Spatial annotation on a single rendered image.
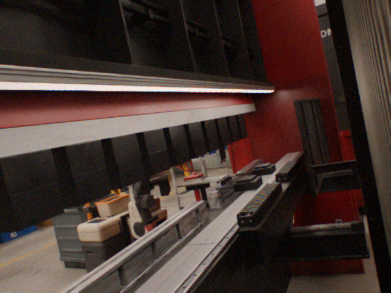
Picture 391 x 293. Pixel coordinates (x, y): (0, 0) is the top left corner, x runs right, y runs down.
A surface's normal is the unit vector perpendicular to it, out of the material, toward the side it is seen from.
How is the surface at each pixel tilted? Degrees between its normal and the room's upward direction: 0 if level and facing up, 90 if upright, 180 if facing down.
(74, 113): 90
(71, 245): 90
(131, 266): 90
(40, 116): 90
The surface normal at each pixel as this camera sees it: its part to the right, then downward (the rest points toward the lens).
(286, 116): -0.39, 0.13
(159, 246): 0.90, -0.17
